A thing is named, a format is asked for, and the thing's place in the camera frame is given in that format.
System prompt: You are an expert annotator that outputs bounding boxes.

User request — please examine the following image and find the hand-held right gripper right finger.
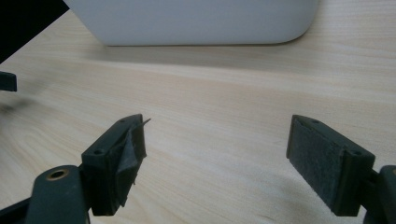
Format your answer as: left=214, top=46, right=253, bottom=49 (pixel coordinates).
left=286, top=114, right=376, bottom=217

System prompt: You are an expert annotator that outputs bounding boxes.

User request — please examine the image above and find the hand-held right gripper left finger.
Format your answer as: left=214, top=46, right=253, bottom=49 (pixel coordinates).
left=80, top=113, right=152, bottom=217

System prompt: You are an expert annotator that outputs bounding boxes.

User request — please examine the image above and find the white plastic container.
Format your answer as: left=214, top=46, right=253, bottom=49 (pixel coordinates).
left=63, top=0, right=321, bottom=47

